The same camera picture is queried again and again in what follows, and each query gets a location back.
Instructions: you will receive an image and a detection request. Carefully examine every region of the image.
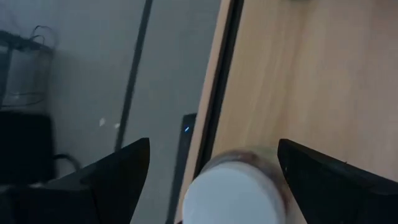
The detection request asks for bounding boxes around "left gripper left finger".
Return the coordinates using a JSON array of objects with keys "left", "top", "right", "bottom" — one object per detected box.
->
[{"left": 18, "top": 138, "right": 151, "bottom": 224}]

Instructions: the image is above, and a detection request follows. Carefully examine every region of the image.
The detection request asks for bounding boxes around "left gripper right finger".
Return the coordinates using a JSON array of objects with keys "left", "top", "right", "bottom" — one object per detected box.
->
[{"left": 277, "top": 138, "right": 398, "bottom": 224}]

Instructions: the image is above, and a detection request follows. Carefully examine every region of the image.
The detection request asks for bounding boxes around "large clear bottle green label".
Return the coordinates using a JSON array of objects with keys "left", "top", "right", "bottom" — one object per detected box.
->
[{"left": 182, "top": 146, "right": 292, "bottom": 224}]

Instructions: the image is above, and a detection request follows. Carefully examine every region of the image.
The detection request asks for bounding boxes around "black box on floor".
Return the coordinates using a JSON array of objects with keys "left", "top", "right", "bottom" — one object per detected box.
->
[{"left": 0, "top": 111, "right": 54, "bottom": 184}]

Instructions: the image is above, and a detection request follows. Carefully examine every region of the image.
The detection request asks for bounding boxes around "black aluminium table frame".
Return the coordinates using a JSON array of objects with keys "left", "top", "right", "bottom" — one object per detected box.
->
[{"left": 166, "top": 0, "right": 245, "bottom": 224}]

